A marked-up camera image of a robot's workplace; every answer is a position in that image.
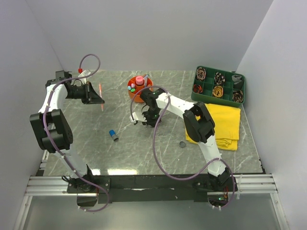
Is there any green compartment tray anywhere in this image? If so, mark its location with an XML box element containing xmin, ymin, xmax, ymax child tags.
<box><xmin>191</xmin><ymin>66</ymin><xmax>246</xmax><ymax>108</ymax></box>

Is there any pink tube of crayons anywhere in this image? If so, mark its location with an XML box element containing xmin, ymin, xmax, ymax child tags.
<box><xmin>135</xmin><ymin>76</ymin><xmax>144</xmax><ymax>91</ymax></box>

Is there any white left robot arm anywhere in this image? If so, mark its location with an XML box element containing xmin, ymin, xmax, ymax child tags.
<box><xmin>30</xmin><ymin>70</ymin><xmax>105</xmax><ymax>193</ymax></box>

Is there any brown patterned rolled tie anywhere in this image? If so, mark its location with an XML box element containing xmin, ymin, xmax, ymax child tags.
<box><xmin>196</xmin><ymin>67</ymin><xmax>206</xmax><ymax>81</ymax></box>

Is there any small grey round lid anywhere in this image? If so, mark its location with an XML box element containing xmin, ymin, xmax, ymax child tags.
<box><xmin>179</xmin><ymin>141</ymin><xmax>186</xmax><ymax>148</ymax></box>

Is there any dark patterned rolled tie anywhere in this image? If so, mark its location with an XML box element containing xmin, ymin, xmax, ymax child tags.
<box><xmin>232</xmin><ymin>90</ymin><xmax>244</xmax><ymax>103</ymax></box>

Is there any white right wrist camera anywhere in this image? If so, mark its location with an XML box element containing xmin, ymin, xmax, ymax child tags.
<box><xmin>130</xmin><ymin>112</ymin><xmax>146</xmax><ymax>125</ymax></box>

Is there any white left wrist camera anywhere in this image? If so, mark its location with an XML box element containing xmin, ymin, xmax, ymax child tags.
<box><xmin>78</xmin><ymin>69</ymin><xmax>92</xmax><ymax>79</ymax></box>

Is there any orange pen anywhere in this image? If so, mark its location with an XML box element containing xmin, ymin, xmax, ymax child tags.
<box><xmin>99</xmin><ymin>83</ymin><xmax>104</xmax><ymax>112</ymax></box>

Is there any blue grey cylinder cap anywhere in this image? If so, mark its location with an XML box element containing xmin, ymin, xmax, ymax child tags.
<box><xmin>109</xmin><ymin>130</ymin><xmax>119</xmax><ymax>141</ymax></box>

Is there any yellow rolled tie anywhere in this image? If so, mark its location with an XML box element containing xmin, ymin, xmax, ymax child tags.
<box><xmin>213</xmin><ymin>85</ymin><xmax>224</xmax><ymax>98</ymax></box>

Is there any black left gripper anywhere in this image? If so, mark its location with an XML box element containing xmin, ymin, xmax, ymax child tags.
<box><xmin>66</xmin><ymin>81</ymin><xmax>105</xmax><ymax>105</ymax></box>

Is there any yellow folded cloth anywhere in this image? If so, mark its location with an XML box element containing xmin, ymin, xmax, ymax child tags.
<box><xmin>185</xmin><ymin>103</ymin><xmax>241</xmax><ymax>151</ymax></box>

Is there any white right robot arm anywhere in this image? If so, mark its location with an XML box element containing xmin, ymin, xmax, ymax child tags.
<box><xmin>130</xmin><ymin>86</ymin><xmax>236</xmax><ymax>191</ymax></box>

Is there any white pen lilac cap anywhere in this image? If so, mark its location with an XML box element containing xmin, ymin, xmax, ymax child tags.
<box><xmin>143</xmin><ymin>74</ymin><xmax>149</xmax><ymax>87</ymax></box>

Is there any grey rolled item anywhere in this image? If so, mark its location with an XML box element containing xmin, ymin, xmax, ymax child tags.
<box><xmin>232</xmin><ymin>75</ymin><xmax>244</xmax><ymax>89</ymax></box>

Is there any orange round desk organizer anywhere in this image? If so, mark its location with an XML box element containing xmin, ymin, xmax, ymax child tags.
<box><xmin>127</xmin><ymin>74</ymin><xmax>153</xmax><ymax>103</ymax></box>

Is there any black floral rolled tie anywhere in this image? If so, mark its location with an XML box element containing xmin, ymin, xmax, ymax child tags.
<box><xmin>214</xmin><ymin>72</ymin><xmax>225</xmax><ymax>85</ymax></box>

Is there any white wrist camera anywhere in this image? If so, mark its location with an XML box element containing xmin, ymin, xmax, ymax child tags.
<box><xmin>78</xmin><ymin>69</ymin><xmax>92</xmax><ymax>79</ymax></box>
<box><xmin>130</xmin><ymin>112</ymin><xmax>146</xmax><ymax>125</ymax></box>

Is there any orange navy rolled tie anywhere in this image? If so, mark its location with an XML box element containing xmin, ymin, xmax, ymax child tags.
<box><xmin>193</xmin><ymin>84</ymin><xmax>203</xmax><ymax>94</ymax></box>

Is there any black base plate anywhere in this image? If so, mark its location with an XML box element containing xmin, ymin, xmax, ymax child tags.
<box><xmin>65</xmin><ymin>174</ymin><xmax>238</xmax><ymax>204</ymax></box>

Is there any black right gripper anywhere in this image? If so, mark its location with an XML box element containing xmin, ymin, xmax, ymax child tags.
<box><xmin>140</xmin><ymin>108</ymin><xmax>162</xmax><ymax>127</ymax></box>

